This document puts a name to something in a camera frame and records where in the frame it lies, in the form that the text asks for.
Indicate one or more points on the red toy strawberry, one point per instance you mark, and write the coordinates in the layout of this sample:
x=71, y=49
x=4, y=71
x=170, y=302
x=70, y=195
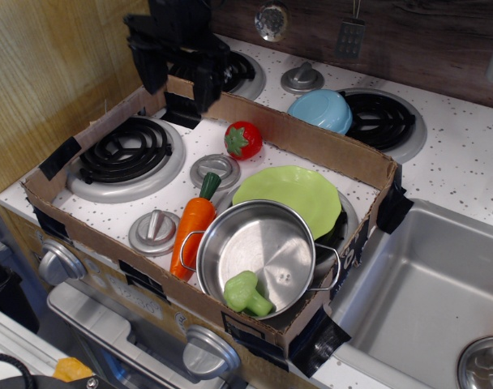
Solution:
x=243, y=140

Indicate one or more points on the green toy broccoli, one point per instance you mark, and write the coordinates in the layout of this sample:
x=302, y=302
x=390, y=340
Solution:
x=240, y=293

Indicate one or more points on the back right black burner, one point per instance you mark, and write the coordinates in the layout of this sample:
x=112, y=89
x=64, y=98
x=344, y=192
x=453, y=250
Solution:
x=386, y=122

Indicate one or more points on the black burner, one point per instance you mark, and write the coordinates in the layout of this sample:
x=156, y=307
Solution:
x=386, y=122
x=244, y=76
x=137, y=159

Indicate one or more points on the stainless steel pan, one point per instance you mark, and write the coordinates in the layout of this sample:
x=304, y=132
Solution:
x=282, y=297

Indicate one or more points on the silver stovetop knob back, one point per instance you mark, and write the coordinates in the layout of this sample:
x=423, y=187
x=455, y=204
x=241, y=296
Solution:
x=302, y=79

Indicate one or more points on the hanging metal strainer ladle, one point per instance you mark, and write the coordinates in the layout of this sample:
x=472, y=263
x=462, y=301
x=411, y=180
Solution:
x=272, y=21

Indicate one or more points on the grey sink basin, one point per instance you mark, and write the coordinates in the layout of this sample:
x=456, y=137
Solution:
x=420, y=297

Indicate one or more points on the light green plastic plate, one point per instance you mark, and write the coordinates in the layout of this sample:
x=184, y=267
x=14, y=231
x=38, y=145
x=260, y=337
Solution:
x=307, y=192

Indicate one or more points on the silver oven door handle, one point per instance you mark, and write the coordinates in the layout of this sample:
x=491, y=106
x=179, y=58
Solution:
x=130, y=351

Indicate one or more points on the silver stovetop knob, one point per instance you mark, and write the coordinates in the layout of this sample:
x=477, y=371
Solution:
x=154, y=233
x=302, y=79
x=225, y=167

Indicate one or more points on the back left black burner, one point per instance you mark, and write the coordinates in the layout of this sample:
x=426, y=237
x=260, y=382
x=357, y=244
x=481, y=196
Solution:
x=244, y=76

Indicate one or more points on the silver oven knob left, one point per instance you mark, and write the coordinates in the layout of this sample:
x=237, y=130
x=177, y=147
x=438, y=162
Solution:
x=58, y=264

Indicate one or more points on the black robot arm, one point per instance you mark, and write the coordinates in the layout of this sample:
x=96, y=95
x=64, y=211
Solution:
x=178, y=9

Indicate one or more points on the hanging grey slotted spatula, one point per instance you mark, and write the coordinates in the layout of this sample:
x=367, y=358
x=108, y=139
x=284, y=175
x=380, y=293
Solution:
x=351, y=34

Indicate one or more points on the silver stovetop knob front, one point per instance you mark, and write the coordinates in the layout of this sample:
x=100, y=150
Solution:
x=154, y=233

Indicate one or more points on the yellow object bottom left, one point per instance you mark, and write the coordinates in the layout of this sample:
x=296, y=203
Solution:
x=71, y=369

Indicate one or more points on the silver stovetop knob middle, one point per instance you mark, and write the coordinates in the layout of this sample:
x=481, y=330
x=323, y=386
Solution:
x=225, y=167

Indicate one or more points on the light blue plastic bowl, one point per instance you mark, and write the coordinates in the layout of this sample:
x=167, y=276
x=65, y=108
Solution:
x=323, y=108

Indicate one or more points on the silver oven knob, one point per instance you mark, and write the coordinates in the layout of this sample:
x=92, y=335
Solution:
x=206, y=355
x=58, y=264

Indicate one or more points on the front left black burner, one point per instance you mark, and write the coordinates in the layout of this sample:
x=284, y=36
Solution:
x=137, y=159

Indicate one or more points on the orange toy carrot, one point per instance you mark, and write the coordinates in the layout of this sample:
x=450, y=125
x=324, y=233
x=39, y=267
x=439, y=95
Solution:
x=197, y=216

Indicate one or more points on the silver oven knob right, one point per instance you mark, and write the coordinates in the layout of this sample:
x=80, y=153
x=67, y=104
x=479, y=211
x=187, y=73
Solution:
x=206, y=355

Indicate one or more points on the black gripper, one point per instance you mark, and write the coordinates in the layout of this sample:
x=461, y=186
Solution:
x=156, y=41

